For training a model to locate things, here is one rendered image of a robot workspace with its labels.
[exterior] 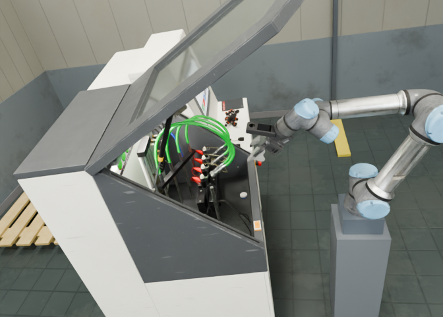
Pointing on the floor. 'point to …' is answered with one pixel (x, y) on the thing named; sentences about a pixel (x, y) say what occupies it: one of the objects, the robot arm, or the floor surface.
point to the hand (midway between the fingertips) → (248, 151)
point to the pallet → (15, 232)
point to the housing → (87, 194)
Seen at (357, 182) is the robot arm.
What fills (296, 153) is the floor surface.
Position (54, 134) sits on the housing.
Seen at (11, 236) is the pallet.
